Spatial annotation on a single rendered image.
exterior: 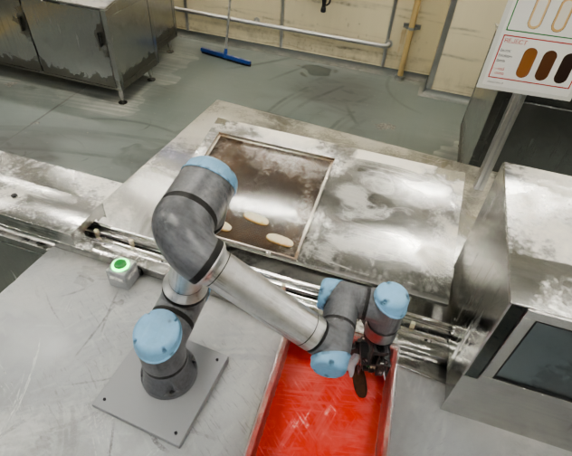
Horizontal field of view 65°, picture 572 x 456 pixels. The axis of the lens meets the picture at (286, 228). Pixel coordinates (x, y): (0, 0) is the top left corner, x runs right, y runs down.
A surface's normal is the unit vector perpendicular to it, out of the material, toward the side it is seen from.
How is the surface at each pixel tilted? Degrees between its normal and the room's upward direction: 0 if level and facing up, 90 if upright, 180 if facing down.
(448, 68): 90
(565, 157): 90
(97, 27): 90
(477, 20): 90
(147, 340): 10
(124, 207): 0
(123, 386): 3
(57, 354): 0
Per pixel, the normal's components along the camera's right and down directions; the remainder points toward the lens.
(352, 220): 0.00, -0.59
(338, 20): -0.31, 0.65
